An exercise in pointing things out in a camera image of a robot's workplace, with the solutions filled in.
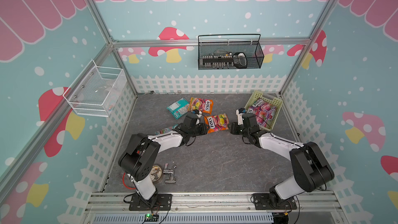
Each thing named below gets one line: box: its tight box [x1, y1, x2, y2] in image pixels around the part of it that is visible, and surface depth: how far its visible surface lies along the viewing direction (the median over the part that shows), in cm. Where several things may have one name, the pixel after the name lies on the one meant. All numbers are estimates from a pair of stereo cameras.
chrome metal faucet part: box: [163, 163, 177, 184], surface depth 83 cm
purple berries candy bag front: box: [247, 106, 276, 129], surface depth 102 cm
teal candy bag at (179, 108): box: [166, 97, 190, 120], surface depth 111 cm
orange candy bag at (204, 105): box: [187, 96, 215, 115], surface depth 115 cm
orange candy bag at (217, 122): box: [204, 113, 230, 134], surface depth 104 cm
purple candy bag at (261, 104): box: [251, 98, 277, 110], surface depth 108 cm
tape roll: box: [149, 164, 163, 182], surface depth 84 cm
